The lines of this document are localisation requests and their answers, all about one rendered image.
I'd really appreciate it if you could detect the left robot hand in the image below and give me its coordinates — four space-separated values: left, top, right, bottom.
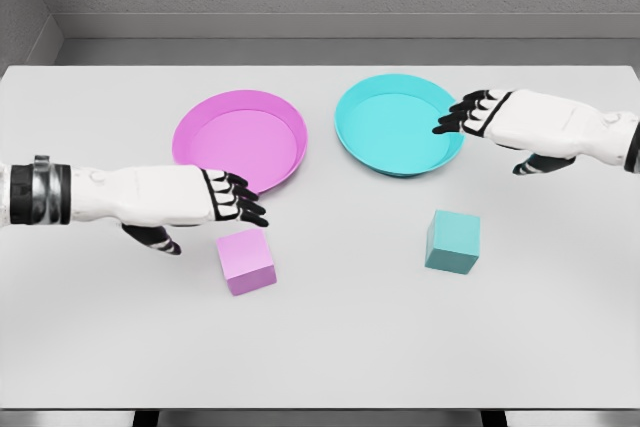
112 164 270 256

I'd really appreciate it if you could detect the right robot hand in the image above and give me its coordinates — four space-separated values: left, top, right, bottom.
432 88 591 176

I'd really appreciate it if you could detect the pink plate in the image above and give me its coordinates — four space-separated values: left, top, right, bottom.
171 89 309 196

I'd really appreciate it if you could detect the pink block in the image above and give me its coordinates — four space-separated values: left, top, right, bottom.
215 228 278 297

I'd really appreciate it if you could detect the cyan plate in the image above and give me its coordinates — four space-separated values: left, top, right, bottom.
333 73 467 179

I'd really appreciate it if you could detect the cyan block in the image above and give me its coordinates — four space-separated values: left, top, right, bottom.
424 209 482 276

